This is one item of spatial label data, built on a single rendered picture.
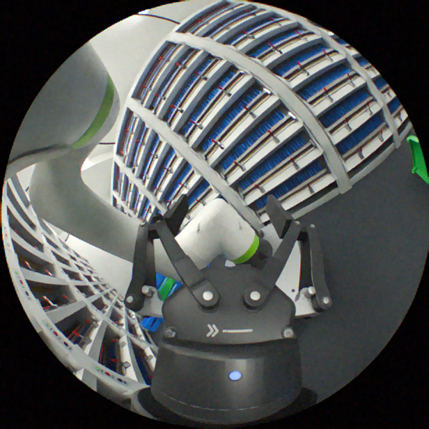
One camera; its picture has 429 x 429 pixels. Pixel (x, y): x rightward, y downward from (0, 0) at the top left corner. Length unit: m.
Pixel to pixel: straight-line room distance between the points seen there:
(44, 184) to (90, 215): 0.11
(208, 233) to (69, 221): 0.30
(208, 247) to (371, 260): 0.64
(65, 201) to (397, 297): 0.87
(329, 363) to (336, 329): 0.14
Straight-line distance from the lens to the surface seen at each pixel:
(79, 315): 1.20
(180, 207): 0.17
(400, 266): 0.67
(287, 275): 0.35
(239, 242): 0.34
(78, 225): 0.27
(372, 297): 0.61
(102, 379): 0.54
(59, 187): 0.28
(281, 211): 0.16
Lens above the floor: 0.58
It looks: 11 degrees down
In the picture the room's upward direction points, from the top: 45 degrees counter-clockwise
